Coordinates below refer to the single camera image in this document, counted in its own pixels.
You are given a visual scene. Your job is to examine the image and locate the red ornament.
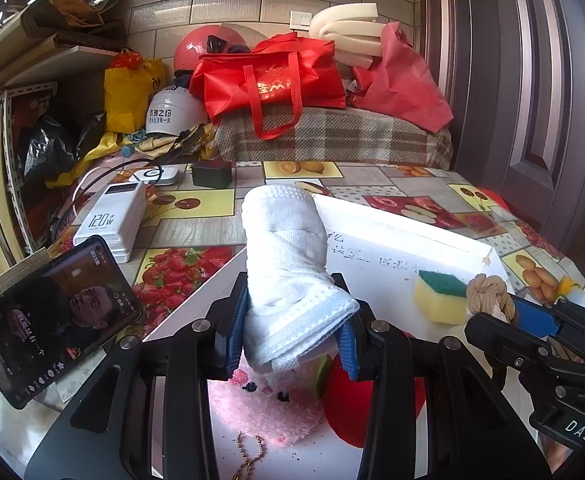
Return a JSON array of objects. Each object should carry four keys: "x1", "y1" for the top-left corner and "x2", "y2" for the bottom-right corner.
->
[{"x1": 110, "y1": 49, "x2": 143, "y2": 70}]

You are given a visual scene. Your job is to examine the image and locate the cream foam strips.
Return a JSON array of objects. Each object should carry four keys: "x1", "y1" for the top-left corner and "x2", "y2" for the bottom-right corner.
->
[{"x1": 309, "y1": 1, "x2": 386, "y2": 68}]

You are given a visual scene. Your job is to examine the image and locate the red tote bag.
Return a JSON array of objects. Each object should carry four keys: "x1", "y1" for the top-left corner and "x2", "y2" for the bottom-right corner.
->
[{"x1": 188, "y1": 31, "x2": 347, "y2": 142}]

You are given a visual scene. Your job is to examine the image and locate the yellow bag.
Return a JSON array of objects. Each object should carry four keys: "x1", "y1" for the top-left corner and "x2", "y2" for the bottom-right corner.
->
[{"x1": 103, "y1": 57, "x2": 166, "y2": 133}]

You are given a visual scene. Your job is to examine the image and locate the gold bead chain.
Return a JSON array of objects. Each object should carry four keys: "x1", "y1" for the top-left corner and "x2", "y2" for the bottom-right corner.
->
[{"x1": 230, "y1": 432, "x2": 266, "y2": 480}]

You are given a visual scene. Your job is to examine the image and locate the black smartphone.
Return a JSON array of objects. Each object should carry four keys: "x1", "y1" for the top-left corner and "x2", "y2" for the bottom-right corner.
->
[{"x1": 0, "y1": 235, "x2": 143, "y2": 411}]

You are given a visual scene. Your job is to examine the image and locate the beige knotted rope toy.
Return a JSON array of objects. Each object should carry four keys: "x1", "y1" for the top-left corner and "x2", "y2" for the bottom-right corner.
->
[{"x1": 465, "y1": 274, "x2": 517, "y2": 326}]

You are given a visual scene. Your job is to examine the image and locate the red helmet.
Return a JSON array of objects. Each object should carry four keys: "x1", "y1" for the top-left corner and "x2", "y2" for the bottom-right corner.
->
[{"x1": 173, "y1": 25, "x2": 233, "y2": 73}]

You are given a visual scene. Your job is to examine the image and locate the red plush apple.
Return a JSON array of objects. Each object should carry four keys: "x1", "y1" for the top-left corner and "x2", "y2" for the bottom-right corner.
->
[{"x1": 313, "y1": 330, "x2": 426, "y2": 448}]

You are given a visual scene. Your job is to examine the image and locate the metal storage shelf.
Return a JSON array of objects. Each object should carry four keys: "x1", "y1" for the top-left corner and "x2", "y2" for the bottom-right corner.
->
[{"x1": 0, "y1": 10, "x2": 128, "y2": 271}]

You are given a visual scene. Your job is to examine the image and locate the plaid covered bench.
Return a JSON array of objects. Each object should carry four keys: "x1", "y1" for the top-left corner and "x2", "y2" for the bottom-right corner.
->
[{"x1": 215, "y1": 105, "x2": 454, "y2": 171}]

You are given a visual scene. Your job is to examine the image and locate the white flat charger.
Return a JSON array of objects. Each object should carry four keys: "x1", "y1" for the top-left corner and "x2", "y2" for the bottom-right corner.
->
[{"x1": 117, "y1": 166, "x2": 180, "y2": 188}]

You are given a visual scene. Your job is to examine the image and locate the silver foil bag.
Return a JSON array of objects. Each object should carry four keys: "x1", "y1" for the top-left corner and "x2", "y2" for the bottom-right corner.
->
[{"x1": 72, "y1": 0, "x2": 129, "y2": 17}]

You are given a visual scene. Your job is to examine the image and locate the red plastic bag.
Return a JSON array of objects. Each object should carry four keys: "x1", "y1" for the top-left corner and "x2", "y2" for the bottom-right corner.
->
[{"x1": 350, "y1": 21, "x2": 454, "y2": 133}]

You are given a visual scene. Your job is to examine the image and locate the white power bank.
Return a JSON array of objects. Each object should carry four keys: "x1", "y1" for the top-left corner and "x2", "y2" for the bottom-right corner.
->
[{"x1": 73, "y1": 182, "x2": 148, "y2": 264}]

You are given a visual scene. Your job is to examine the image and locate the blue face mask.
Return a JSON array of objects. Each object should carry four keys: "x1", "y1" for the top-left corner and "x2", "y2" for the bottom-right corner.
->
[{"x1": 250, "y1": 287, "x2": 362, "y2": 372}]

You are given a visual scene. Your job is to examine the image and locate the white helmet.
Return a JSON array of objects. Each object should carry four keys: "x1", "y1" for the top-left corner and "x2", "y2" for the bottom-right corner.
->
[{"x1": 145, "y1": 86, "x2": 208, "y2": 137}]

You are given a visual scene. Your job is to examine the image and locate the brown paper bag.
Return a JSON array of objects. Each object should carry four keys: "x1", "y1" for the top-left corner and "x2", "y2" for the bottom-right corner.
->
[{"x1": 45, "y1": 0, "x2": 104, "y2": 27}]

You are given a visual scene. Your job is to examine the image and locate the black power adapter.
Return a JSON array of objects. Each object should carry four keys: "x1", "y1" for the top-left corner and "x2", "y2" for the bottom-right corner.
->
[{"x1": 191, "y1": 160, "x2": 233, "y2": 190}]

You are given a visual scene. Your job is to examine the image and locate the fruit print tablecloth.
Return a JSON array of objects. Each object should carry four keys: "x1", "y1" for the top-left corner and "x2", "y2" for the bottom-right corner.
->
[{"x1": 0, "y1": 160, "x2": 585, "y2": 480}]

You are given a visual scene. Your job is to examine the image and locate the black plastic bag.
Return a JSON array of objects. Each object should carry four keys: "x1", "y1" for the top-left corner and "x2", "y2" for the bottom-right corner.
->
[{"x1": 15, "y1": 110, "x2": 108, "y2": 181}]

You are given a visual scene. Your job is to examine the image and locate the pink plush toy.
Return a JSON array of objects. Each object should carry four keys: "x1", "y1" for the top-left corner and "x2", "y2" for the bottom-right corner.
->
[{"x1": 207, "y1": 355, "x2": 326, "y2": 446}]

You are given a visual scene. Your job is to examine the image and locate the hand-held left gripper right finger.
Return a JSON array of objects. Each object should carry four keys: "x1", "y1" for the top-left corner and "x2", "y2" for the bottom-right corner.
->
[{"x1": 330, "y1": 272, "x2": 556, "y2": 480}]

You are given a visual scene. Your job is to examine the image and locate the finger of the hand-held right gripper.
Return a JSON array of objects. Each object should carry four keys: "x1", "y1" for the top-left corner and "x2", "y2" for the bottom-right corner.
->
[
  {"x1": 509, "y1": 294, "x2": 585, "y2": 348},
  {"x1": 464, "y1": 311, "x2": 573, "y2": 386}
]

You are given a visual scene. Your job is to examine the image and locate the white towel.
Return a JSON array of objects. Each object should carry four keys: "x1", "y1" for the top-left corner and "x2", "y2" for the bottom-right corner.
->
[{"x1": 241, "y1": 184, "x2": 353, "y2": 373}]

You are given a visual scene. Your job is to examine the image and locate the yellow green sponge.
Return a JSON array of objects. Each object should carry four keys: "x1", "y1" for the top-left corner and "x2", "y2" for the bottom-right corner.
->
[{"x1": 413, "y1": 269, "x2": 483, "y2": 326}]

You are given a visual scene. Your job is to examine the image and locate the yellow cloth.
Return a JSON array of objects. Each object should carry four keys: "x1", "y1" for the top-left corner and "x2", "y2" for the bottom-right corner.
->
[{"x1": 45, "y1": 130, "x2": 208, "y2": 188}]

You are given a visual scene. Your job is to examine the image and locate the white box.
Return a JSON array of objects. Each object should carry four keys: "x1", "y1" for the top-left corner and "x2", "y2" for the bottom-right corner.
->
[{"x1": 142, "y1": 192, "x2": 517, "y2": 480}]

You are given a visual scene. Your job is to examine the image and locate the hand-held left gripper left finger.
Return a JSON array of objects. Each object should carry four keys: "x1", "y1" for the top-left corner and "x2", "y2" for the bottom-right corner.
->
[{"x1": 22, "y1": 271, "x2": 250, "y2": 480}]

